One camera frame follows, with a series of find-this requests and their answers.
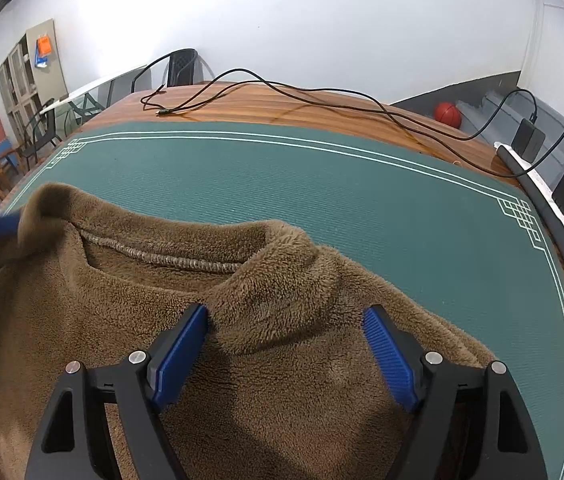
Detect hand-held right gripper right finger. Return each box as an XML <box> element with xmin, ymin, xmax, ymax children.
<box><xmin>363</xmin><ymin>304</ymin><xmax>548</xmax><ymax>480</ymax></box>

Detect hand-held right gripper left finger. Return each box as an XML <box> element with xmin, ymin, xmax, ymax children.
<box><xmin>24</xmin><ymin>302</ymin><xmax>209</xmax><ymax>480</ymax></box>

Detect brown fleece blanket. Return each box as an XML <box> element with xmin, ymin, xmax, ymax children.
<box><xmin>0</xmin><ymin>182</ymin><xmax>500</xmax><ymax>480</ymax></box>

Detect black metal chair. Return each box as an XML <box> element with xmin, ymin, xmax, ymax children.
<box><xmin>14</xmin><ymin>97</ymin><xmax>62</xmax><ymax>171</ymax></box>
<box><xmin>132</xmin><ymin>48</ymin><xmax>213</xmax><ymax>93</ymax></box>

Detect white folding table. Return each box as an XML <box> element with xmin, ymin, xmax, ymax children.
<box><xmin>39</xmin><ymin>72</ymin><xmax>153</xmax><ymax>126</ymax></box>

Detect green table mat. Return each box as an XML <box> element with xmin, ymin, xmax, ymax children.
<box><xmin>0</xmin><ymin>120</ymin><xmax>564</xmax><ymax>480</ymax></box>

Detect orange basketball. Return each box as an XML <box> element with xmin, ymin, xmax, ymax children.
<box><xmin>434</xmin><ymin>102</ymin><xmax>463</xmax><ymax>128</ymax></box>

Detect grey steps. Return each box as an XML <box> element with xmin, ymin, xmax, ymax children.
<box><xmin>392</xmin><ymin>70</ymin><xmax>564</xmax><ymax>181</ymax></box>

